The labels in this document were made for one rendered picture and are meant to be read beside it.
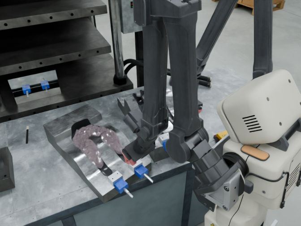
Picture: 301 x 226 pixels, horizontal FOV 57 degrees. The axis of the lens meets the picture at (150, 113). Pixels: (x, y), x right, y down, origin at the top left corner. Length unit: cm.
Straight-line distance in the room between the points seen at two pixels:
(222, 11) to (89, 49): 97
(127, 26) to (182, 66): 127
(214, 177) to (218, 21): 58
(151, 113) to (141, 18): 28
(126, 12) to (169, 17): 125
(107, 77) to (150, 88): 124
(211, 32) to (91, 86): 104
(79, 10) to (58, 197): 101
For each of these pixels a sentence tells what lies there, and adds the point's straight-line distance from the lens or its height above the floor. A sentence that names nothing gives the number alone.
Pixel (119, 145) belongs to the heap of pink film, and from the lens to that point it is 128.
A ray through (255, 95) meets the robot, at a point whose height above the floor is 138.
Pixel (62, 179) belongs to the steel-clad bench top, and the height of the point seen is 80.
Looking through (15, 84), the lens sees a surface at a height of 92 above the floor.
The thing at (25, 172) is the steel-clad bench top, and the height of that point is 80.
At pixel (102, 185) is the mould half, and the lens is 118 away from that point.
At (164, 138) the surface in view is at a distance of 126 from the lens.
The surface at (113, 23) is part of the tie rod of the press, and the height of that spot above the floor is 120.
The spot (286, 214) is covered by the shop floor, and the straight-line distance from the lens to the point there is 230.
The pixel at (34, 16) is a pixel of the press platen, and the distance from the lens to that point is 168.
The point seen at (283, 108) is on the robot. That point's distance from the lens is 81.
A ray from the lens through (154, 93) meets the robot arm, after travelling 75.
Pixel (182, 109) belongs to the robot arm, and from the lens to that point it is 70.
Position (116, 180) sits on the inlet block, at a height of 88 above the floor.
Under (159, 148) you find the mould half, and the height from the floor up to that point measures 88.
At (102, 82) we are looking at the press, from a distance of 193.
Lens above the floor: 178
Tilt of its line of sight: 38 degrees down
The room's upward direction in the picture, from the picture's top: 1 degrees counter-clockwise
